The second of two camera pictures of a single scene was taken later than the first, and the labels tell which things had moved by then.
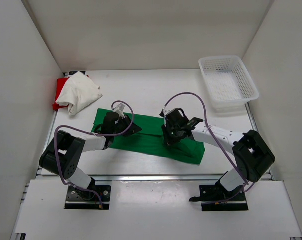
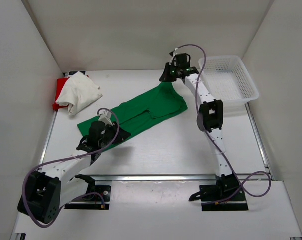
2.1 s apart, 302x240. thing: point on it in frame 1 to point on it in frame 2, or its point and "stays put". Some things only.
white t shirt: [79, 92] stays put
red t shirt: [61, 83] stays put
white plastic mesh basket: [228, 83] stays put
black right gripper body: [172, 135] to [177, 69]
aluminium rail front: [159, 177] stays put
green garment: [150, 140] to [163, 101]
